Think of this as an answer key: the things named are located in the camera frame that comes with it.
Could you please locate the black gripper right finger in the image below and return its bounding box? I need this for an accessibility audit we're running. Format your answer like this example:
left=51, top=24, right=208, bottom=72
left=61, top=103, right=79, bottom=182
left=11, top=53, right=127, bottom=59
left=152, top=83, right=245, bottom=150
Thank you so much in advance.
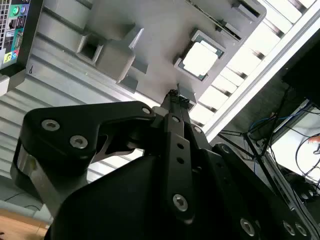
left=179, top=96, right=316, bottom=240

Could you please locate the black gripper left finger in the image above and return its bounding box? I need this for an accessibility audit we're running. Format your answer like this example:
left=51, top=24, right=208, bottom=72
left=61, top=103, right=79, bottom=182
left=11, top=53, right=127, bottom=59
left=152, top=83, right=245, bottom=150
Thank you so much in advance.
left=9, top=88, right=196, bottom=225

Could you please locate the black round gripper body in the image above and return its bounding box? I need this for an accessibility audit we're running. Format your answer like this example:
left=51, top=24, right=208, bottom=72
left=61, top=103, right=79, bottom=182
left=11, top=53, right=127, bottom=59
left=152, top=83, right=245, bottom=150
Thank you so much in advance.
left=44, top=119, right=242, bottom=240

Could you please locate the CPU with silver lid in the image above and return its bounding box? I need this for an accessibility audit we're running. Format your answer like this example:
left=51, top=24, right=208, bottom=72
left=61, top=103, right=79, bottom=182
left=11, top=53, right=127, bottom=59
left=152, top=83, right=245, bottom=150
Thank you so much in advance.
left=181, top=31, right=225, bottom=81

